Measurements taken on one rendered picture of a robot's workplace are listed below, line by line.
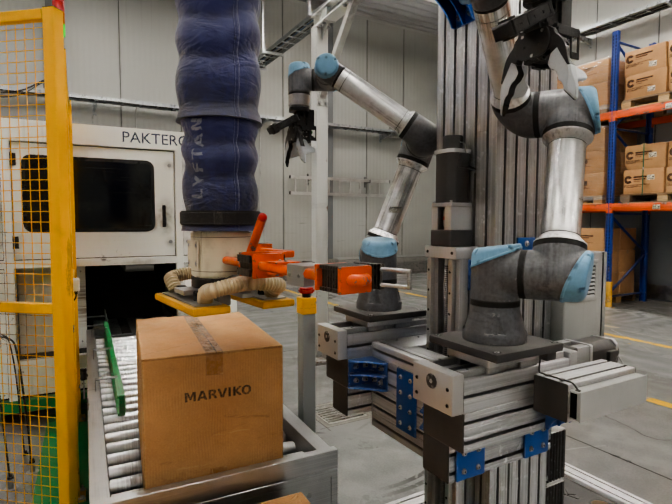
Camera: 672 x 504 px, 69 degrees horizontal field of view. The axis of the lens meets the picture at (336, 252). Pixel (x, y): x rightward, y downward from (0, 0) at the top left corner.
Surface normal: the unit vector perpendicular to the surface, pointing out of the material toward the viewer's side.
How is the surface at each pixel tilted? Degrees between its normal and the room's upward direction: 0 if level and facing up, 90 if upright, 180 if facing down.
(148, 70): 90
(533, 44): 90
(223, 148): 68
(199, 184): 73
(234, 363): 90
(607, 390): 90
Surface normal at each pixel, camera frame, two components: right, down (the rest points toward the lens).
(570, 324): 0.49, 0.05
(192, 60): -0.35, -0.22
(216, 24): 0.09, -0.24
